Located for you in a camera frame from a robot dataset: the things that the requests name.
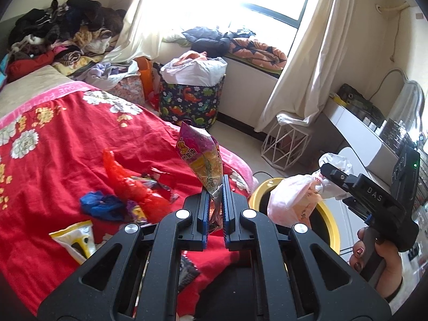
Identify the curved frame vanity mirror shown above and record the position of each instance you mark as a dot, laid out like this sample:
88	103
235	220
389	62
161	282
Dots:
409	103

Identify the pink plastic bag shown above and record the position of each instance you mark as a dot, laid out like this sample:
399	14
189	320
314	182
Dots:
291	200

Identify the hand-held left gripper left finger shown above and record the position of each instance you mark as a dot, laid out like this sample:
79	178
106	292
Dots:
205	221

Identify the lavender cloth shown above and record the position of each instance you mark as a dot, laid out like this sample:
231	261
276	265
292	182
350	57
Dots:
100	72

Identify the red snack wrappers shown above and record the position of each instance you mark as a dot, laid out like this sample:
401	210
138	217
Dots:
152	184

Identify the floral fabric bag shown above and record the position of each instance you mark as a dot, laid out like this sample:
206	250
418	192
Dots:
130	88

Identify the white desk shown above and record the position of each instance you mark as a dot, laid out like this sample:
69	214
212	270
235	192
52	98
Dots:
361	130

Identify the beige bed sheet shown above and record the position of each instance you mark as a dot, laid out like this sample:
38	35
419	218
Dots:
30	85

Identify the shiny patterned box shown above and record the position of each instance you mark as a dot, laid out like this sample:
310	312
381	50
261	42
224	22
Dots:
398	131

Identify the purple yellow snack packet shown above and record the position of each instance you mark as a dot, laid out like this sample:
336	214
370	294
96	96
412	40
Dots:
199	153

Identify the red floral blanket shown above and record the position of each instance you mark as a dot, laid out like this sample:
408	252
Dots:
50	174

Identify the dark blue jacket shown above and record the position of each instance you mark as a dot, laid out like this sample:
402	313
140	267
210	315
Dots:
214	40

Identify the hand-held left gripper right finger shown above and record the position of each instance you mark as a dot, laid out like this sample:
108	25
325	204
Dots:
227	221

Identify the blue plastic wrapper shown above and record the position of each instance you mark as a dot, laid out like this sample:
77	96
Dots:
100	204

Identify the person's right hand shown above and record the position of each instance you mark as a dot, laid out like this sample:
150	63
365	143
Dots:
389	257

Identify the white plastic bag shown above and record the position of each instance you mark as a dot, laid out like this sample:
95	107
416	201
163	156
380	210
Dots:
197	73

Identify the red plastic bag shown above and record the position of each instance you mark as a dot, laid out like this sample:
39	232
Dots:
133	187

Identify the dinosaur print storage basket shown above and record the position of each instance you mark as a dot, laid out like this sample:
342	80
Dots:
187	103

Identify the pile of dark clothes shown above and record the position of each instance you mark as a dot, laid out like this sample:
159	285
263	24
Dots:
67	23

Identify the yellow rimmed trash can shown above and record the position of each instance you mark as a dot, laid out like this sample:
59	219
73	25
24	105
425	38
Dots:
329	221

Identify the white chair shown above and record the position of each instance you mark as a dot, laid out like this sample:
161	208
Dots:
360	165

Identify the orange black quilt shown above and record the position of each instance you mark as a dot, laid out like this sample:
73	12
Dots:
260	53

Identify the cream curtain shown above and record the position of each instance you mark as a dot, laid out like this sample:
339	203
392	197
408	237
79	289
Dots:
317	57
140	16

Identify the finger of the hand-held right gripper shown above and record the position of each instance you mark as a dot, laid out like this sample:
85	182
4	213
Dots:
359	211
336	175

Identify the person's right forearm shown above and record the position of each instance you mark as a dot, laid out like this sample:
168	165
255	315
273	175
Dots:
391	284

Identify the person's black trouser leg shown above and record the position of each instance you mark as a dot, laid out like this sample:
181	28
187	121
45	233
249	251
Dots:
230	291

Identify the yellow white snack packet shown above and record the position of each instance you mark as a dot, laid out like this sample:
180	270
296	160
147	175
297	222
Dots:
72	238

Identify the red snack wrapper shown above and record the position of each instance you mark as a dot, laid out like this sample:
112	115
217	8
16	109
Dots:
160	173

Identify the black box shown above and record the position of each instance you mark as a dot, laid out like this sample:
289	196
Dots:
359	103

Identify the orange cloth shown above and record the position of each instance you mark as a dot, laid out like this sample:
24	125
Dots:
190	57

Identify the orange paper bag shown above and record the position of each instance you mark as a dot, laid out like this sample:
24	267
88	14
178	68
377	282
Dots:
147	73

